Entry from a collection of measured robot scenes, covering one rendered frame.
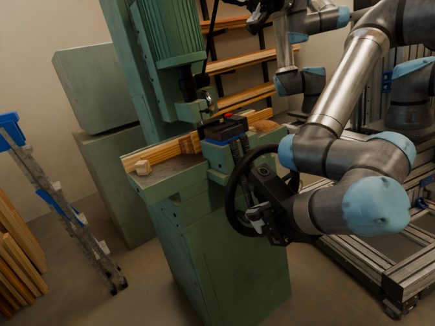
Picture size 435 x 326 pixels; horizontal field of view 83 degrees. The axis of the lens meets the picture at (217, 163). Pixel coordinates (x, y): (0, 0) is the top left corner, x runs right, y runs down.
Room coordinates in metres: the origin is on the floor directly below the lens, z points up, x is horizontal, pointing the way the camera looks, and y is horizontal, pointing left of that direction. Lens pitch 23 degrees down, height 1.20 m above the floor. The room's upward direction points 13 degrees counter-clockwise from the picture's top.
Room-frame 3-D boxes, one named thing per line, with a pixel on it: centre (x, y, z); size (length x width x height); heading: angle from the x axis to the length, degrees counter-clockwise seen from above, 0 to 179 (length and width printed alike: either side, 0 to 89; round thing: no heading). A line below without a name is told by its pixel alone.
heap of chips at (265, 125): (0.97, -0.22, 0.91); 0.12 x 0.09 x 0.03; 29
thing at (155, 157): (0.96, -0.02, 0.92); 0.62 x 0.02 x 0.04; 119
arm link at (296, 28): (1.05, -0.44, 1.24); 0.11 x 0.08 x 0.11; 80
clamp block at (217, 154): (0.76, -0.05, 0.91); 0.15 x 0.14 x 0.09; 119
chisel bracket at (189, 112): (0.95, 0.05, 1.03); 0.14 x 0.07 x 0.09; 29
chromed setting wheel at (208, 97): (1.10, 0.00, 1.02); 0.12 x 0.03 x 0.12; 29
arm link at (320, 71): (1.34, -0.60, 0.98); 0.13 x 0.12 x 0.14; 80
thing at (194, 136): (0.88, -0.02, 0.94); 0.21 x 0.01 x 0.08; 119
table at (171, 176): (0.83, -0.01, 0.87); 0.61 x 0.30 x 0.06; 119
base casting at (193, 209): (1.04, 0.10, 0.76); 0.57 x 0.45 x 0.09; 29
